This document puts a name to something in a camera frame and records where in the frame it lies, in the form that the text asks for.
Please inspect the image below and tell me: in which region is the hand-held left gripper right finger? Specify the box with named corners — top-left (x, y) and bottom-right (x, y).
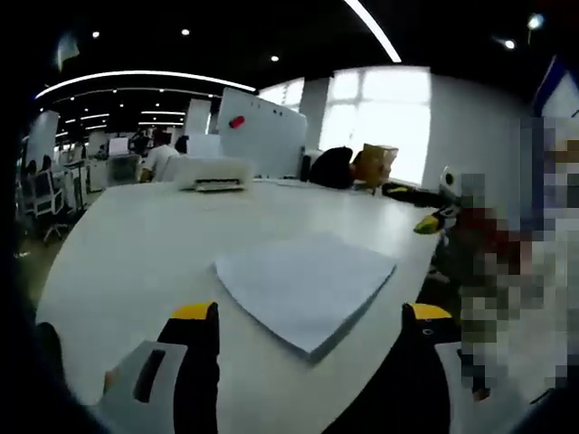
top-left (392, 301), bottom-right (492, 434)

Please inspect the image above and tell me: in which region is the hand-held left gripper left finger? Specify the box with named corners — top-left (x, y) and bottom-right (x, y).
top-left (96, 301), bottom-right (222, 434)

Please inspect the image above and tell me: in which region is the stack of white printing papers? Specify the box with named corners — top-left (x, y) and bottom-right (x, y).
top-left (212, 231), bottom-right (399, 365)

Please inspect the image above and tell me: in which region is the brown cardboard box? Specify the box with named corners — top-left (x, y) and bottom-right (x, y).
top-left (356, 143), bottom-right (401, 187)

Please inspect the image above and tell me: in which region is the bright window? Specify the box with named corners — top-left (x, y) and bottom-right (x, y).
top-left (316, 67), bottom-right (432, 187)

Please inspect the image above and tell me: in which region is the black backpack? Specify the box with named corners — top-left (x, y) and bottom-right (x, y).
top-left (308, 146), bottom-right (359, 189)

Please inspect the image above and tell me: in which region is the person's white blue-striped shirt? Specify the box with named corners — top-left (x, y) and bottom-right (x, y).
top-left (532, 53), bottom-right (579, 119)

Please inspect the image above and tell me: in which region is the white whiteboard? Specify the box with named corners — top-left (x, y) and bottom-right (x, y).
top-left (218, 87), bottom-right (309, 180)

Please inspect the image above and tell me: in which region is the straight ceiling light strip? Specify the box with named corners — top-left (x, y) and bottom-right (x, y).
top-left (343, 0), bottom-right (403, 64)

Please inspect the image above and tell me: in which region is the white printer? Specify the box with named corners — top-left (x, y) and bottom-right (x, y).
top-left (174, 156), bottom-right (252, 193)

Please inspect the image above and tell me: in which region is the white office chair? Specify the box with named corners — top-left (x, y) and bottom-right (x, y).
top-left (24, 174), bottom-right (70, 241)

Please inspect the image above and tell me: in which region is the curved ceiling light strip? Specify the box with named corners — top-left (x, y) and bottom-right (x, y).
top-left (34, 69), bottom-right (257, 99)

